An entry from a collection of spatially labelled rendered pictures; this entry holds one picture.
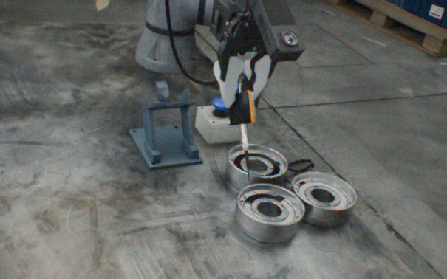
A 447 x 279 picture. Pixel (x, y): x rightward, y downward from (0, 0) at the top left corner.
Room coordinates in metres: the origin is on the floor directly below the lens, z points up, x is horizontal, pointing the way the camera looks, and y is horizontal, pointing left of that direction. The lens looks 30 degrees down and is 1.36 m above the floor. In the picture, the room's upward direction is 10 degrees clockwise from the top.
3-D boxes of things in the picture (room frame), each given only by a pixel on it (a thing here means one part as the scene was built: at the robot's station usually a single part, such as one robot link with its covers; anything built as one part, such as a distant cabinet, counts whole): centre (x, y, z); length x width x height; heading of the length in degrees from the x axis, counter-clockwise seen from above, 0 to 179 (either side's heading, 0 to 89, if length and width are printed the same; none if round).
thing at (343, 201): (0.79, -0.18, 0.82); 0.08 x 0.08 x 0.02
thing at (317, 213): (0.79, -0.18, 0.82); 0.10 x 0.10 x 0.04
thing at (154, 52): (1.29, 0.16, 0.85); 0.15 x 0.15 x 0.10
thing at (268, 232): (0.72, -0.09, 0.82); 0.10 x 0.10 x 0.04
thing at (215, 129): (0.99, 0.01, 0.82); 0.08 x 0.07 x 0.05; 29
